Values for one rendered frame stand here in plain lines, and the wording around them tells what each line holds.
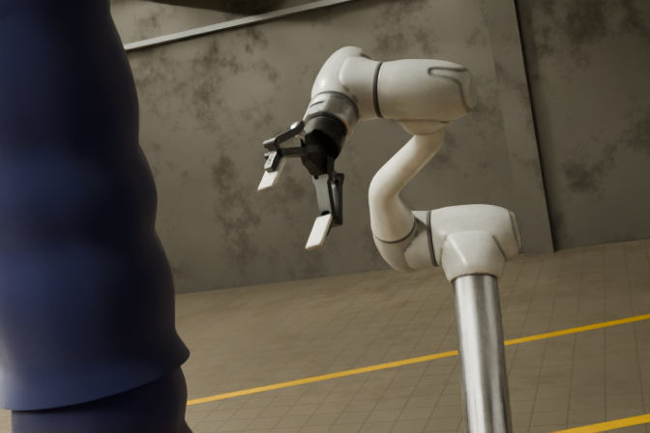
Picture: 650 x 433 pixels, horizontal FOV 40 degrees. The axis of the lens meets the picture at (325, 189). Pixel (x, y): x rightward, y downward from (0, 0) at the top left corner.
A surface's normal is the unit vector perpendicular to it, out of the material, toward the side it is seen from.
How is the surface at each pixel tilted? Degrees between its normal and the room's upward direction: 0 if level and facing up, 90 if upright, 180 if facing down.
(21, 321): 91
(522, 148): 90
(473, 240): 66
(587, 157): 90
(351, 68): 40
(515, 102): 90
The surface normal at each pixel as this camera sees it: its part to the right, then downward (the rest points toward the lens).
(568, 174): -0.29, 0.14
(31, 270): -0.26, -0.16
